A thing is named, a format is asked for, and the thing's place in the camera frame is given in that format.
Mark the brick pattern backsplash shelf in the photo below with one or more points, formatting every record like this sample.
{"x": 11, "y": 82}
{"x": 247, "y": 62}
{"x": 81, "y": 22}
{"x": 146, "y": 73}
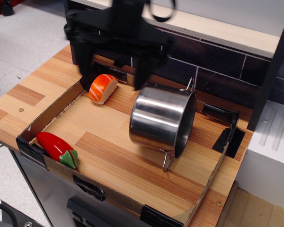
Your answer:
{"x": 232, "y": 63}

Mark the salmon nigiri sushi toy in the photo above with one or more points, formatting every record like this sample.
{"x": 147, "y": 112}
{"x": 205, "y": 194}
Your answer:
{"x": 102, "y": 88}

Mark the black panel under table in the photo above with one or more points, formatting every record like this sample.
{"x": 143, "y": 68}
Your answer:
{"x": 94, "y": 216}

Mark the black chair wheel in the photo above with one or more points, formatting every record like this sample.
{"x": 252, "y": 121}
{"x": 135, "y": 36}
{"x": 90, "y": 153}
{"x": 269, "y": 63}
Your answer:
{"x": 6, "y": 8}

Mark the cardboard fence with black tape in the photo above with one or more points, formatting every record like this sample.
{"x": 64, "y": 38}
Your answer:
{"x": 113, "y": 172}

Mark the white plastic sink drainer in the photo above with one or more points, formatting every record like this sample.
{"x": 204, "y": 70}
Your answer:
{"x": 262, "y": 170}

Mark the stainless steel pot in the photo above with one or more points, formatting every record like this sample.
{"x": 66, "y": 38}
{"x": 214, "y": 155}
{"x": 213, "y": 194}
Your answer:
{"x": 162, "y": 118}

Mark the red chili pepper toy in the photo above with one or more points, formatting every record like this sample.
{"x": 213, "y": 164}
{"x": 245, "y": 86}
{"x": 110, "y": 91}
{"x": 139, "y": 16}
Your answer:
{"x": 58, "y": 149}

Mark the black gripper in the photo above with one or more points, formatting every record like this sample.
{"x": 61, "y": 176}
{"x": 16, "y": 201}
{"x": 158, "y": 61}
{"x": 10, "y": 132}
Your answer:
{"x": 119, "y": 28}

